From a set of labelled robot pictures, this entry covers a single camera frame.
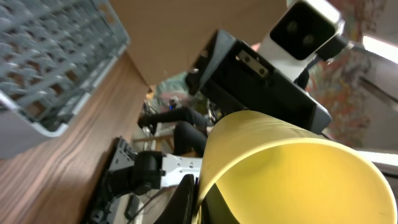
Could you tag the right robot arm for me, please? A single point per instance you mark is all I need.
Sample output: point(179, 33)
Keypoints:
point(155, 170)

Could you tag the person in black clothes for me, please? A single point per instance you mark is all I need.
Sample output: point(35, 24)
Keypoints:
point(190, 132)

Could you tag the grey dishwasher rack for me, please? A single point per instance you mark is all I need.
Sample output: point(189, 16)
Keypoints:
point(54, 55)

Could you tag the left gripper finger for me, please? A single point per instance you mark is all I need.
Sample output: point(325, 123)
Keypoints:
point(179, 209)

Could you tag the yellow plastic cup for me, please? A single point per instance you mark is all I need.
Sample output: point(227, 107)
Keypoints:
point(259, 169)

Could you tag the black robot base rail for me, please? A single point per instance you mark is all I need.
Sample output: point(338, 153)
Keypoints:
point(115, 181)

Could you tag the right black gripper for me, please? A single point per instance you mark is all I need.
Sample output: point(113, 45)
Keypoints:
point(234, 77)

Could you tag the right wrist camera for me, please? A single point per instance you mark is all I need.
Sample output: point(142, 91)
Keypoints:
point(304, 28)

